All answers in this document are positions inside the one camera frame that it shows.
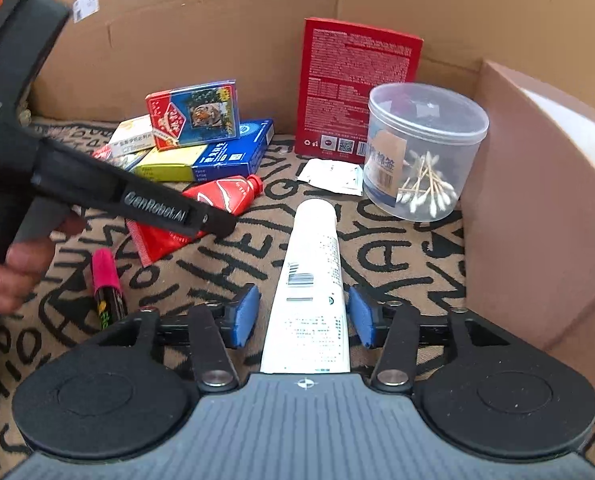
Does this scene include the person's left hand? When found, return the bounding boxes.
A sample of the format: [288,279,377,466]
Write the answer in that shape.
[0,206,88,317]

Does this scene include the patterned letter rug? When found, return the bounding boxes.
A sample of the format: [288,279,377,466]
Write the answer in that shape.
[0,116,595,478]

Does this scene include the red blue playing card box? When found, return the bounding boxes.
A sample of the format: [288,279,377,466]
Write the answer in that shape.
[144,79,240,151]

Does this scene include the pink black Flash Color marker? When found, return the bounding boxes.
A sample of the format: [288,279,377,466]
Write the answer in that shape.
[91,248,128,330]

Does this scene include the red flat book box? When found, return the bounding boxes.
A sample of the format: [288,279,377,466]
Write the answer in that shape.
[294,18,423,164]

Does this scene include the pink cardboard storage box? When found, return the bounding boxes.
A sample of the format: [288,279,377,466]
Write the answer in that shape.
[461,62,595,387]

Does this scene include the red blue flat card box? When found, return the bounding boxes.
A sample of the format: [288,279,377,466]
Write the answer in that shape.
[92,144,150,171]

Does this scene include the blue medicine box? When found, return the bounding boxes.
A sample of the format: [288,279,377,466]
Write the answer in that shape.
[191,119,274,182]

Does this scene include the white medicine box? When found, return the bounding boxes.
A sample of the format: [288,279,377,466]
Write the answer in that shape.
[108,115,155,157]

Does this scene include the clear cotton swab jar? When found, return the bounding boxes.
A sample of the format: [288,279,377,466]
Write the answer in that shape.
[363,82,489,222]

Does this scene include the yellow green small box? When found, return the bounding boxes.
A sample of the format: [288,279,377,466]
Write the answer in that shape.
[131,145,206,183]

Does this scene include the white sachet packet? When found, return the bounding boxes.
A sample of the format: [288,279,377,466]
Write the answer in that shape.
[297,158,363,196]

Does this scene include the white blue toothpaste tube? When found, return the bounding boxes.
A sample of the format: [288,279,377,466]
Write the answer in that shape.
[260,200,351,374]

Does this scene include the red tube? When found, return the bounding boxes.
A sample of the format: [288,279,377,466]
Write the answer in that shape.
[127,174,264,266]

